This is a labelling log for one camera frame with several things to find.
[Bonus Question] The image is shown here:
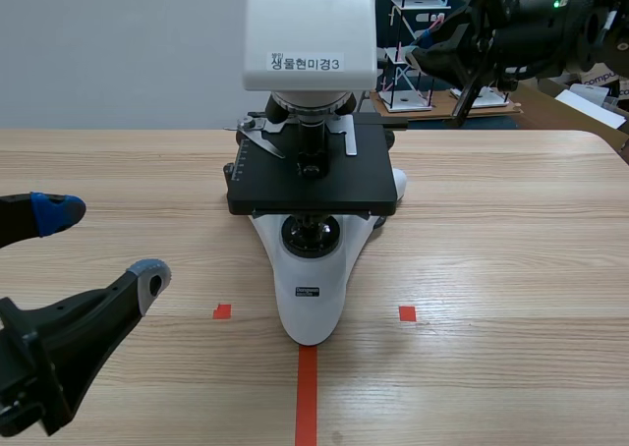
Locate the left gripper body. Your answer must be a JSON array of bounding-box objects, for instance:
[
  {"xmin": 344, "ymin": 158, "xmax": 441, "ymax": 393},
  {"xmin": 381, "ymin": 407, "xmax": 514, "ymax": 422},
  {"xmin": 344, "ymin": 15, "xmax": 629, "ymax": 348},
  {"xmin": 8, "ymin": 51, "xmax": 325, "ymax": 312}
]
[{"xmin": 0, "ymin": 297, "xmax": 68, "ymax": 438}]

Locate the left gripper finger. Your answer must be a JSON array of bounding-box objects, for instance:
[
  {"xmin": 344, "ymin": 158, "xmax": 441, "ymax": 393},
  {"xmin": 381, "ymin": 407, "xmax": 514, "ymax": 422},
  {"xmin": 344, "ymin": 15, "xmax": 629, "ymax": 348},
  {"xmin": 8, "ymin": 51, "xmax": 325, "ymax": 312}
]
[
  {"xmin": 0, "ymin": 192, "xmax": 87, "ymax": 251},
  {"xmin": 18, "ymin": 258, "xmax": 174, "ymax": 420}
]

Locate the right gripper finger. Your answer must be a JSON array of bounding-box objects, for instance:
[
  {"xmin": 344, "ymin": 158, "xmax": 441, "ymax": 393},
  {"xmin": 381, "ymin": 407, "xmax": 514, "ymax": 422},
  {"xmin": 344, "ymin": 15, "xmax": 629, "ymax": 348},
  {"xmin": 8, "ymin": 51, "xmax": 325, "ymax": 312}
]
[
  {"xmin": 404, "ymin": 42, "xmax": 474, "ymax": 91},
  {"xmin": 418, "ymin": 4, "xmax": 481, "ymax": 50}
]

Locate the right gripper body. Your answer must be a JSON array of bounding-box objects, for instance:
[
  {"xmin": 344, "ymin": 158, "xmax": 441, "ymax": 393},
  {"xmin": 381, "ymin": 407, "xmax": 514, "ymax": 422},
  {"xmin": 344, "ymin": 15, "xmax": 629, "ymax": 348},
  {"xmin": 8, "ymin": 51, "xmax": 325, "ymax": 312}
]
[{"xmin": 451, "ymin": 0, "xmax": 523, "ymax": 129}]

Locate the black rod tower model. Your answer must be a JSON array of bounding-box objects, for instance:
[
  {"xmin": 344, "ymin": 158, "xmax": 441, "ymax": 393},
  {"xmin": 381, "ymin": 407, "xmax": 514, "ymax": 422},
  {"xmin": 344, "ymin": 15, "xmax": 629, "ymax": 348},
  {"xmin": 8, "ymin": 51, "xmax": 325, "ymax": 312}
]
[{"xmin": 385, "ymin": 0, "xmax": 451, "ymax": 112}]

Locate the brown cardboard box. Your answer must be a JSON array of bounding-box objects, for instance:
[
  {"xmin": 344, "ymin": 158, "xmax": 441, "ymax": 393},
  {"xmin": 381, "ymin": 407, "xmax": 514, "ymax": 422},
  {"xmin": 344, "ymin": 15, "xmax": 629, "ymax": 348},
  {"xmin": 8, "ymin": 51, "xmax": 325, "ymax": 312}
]
[{"xmin": 513, "ymin": 65, "xmax": 629, "ymax": 165}]

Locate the white and black microscope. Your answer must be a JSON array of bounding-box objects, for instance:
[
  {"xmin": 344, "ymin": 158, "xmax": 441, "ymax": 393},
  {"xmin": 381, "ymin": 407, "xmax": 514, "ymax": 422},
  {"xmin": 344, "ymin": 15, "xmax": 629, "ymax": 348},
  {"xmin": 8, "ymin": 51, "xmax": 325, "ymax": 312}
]
[{"xmin": 223, "ymin": 0, "xmax": 409, "ymax": 348}]

